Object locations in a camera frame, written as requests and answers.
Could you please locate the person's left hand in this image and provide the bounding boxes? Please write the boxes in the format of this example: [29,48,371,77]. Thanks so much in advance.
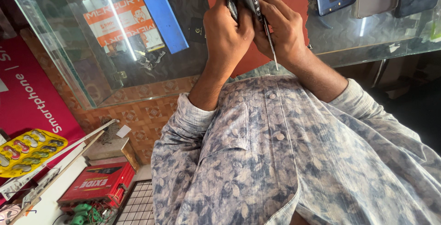
[203,0,256,77]

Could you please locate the person's right hand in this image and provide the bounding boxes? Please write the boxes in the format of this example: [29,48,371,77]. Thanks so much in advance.
[253,0,311,68]

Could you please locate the metal tweezers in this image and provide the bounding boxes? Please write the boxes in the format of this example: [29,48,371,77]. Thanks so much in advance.
[249,0,279,71]

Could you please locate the small black card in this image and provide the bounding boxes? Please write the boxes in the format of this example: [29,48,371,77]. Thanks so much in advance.
[188,17,207,44]

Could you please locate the blue flat box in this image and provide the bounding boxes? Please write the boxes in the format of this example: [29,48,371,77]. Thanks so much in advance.
[143,0,189,55]

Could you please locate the bunch of keys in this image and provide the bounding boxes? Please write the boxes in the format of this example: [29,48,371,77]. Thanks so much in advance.
[135,49,167,71]

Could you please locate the orange and white box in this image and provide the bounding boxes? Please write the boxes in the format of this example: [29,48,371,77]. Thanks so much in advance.
[83,0,166,54]

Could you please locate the blue patterned shirt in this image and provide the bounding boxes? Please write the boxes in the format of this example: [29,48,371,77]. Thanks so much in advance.
[151,74,441,225]

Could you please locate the small white card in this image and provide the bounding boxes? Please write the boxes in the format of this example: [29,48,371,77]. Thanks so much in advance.
[115,125,132,139]

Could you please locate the glass display counter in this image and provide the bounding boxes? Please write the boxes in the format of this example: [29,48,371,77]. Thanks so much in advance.
[0,0,441,111]

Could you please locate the wooden block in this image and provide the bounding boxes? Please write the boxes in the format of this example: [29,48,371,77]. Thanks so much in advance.
[83,137,140,171]

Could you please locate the red battery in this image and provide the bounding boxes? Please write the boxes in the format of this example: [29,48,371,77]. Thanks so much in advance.
[57,162,136,209]

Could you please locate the pink banner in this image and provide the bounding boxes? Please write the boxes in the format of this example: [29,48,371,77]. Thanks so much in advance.
[0,36,87,205]

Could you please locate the long wooden stick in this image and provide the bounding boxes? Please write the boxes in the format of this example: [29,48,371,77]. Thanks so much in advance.
[8,118,120,225]

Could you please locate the yellow blister card of holders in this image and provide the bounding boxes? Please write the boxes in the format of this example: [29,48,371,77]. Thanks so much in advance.
[0,129,69,178]

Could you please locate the black wire grid panel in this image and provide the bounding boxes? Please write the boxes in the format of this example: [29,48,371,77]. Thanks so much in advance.
[113,180,154,225]

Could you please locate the green clips with wires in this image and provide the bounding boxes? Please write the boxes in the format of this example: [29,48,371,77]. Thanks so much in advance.
[69,202,116,225]

